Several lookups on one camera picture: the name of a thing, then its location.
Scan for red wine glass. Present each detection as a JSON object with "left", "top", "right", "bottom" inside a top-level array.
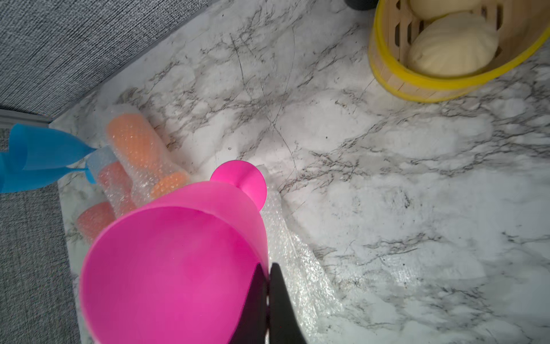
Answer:
[{"left": 86, "top": 146, "right": 136, "bottom": 218}]

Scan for blue wine glass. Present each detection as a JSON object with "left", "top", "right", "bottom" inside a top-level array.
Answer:
[
  {"left": 8, "top": 123, "right": 95, "bottom": 171},
  {"left": 1, "top": 152, "right": 96, "bottom": 194}
]

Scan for coral wrapped wine glass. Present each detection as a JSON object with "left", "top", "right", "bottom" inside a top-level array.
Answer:
[{"left": 76, "top": 202, "right": 115, "bottom": 243}]

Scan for pink wine glass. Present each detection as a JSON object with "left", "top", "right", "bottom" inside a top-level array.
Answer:
[{"left": 79, "top": 161, "right": 269, "bottom": 343}]

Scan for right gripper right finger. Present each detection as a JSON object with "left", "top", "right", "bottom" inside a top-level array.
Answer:
[{"left": 269, "top": 263, "right": 307, "bottom": 344}]

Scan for orange wrapped wine glass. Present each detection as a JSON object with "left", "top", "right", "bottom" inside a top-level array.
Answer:
[{"left": 101, "top": 104, "right": 192, "bottom": 206}]

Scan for bubble wrap sheet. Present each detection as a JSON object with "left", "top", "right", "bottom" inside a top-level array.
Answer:
[{"left": 258, "top": 165, "right": 343, "bottom": 343}]

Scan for upper white bun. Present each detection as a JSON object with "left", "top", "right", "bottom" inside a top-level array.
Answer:
[{"left": 409, "top": 0, "right": 481, "bottom": 21}]

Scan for yellow bamboo steamer basket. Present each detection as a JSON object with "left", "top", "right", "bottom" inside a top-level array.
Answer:
[{"left": 368, "top": 0, "right": 549, "bottom": 103}]

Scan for black mug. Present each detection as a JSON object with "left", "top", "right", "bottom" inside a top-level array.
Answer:
[{"left": 345, "top": 0, "right": 379, "bottom": 11}]

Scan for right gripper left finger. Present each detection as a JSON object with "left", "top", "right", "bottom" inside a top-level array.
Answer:
[{"left": 229, "top": 264, "right": 268, "bottom": 344}]

